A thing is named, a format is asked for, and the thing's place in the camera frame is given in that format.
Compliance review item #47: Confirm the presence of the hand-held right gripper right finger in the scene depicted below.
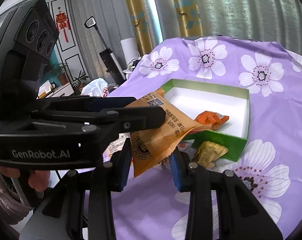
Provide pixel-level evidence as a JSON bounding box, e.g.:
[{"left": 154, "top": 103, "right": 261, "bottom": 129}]
[{"left": 170, "top": 151, "right": 283, "bottom": 240}]

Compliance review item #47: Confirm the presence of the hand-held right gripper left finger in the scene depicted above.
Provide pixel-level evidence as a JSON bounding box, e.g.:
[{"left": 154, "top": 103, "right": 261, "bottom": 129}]
[{"left": 43, "top": 138, "right": 133, "bottom": 240}]

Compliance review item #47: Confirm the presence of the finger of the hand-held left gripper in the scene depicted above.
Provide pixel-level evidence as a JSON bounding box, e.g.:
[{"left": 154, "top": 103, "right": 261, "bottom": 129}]
[
  {"left": 23, "top": 106, "right": 167, "bottom": 144},
  {"left": 37, "top": 96, "right": 139, "bottom": 112}
]

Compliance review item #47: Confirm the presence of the large orange snack packet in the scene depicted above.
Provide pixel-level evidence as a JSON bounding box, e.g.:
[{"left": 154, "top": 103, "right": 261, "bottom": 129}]
[{"left": 124, "top": 90, "right": 212, "bottom": 178}]

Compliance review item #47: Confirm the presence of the yellow crinkled snack packet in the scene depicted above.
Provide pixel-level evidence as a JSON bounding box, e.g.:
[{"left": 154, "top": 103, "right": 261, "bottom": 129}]
[{"left": 192, "top": 141, "right": 229, "bottom": 170}]

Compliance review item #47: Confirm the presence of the green cardboard box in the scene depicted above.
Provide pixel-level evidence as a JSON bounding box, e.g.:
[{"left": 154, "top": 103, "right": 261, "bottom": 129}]
[{"left": 161, "top": 78, "right": 250, "bottom": 162}]

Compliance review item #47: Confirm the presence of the small orange snack packet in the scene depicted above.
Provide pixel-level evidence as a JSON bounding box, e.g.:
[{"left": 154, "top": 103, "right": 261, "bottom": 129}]
[{"left": 194, "top": 110, "right": 230, "bottom": 131}]

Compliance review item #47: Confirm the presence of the person's left hand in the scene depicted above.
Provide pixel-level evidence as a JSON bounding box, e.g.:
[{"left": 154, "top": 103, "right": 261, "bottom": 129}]
[{"left": 28, "top": 169, "right": 51, "bottom": 192}]

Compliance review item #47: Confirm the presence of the white plastic bag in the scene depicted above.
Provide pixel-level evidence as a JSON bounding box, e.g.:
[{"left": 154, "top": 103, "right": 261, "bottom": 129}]
[{"left": 81, "top": 78, "right": 109, "bottom": 97}]

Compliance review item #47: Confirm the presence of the white red-print snack packet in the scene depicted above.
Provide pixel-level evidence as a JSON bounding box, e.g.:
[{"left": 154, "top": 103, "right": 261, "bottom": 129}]
[{"left": 108, "top": 133, "right": 130, "bottom": 156}]

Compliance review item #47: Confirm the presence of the potted plant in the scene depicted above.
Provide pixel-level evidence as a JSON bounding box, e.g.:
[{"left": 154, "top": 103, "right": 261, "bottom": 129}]
[
  {"left": 52, "top": 62, "right": 69, "bottom": 86},
  {"left": 73, "top": 70, "right": 89, "bottom": 92}
]

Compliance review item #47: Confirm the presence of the white low cabinet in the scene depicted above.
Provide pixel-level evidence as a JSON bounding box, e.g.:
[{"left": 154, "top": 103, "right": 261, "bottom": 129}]
[{"left": 38, "top": 82, "right": 74, "bottom": 98}]

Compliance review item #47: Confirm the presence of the upright vacuum cleaner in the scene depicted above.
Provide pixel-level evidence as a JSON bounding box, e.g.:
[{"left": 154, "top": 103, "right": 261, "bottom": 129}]
[{"left": 84, "top": 16, "right": 124, "bottom": 85}]

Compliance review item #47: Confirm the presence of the white air purifier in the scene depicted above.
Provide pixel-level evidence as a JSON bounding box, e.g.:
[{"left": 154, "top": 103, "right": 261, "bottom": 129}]
[{"left": 120, "top": 37, "right": 142, "bottom": 66}]

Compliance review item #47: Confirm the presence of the sheer grey curtain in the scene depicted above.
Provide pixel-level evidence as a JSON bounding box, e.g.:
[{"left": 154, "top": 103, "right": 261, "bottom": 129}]
[{"left": 67, "top": 0, "right": 132, "bottom": 82}]

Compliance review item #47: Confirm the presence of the yellow patterned curtain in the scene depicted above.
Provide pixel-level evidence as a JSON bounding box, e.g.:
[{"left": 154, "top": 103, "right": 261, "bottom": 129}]
[{"left": 122, "top": 0, "right": 204, "bottom": 56}]

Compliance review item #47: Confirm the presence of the purple floral cloth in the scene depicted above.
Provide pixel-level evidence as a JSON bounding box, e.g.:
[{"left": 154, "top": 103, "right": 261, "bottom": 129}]
[{"left": 101, "top": 37, "right": 302, "bottom": 240}]

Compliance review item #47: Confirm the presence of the red knot wall ornament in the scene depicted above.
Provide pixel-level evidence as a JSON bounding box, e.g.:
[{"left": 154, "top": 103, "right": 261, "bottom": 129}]
[{"left": 55, "top": 7, "right": 71, "bottom": 42}]

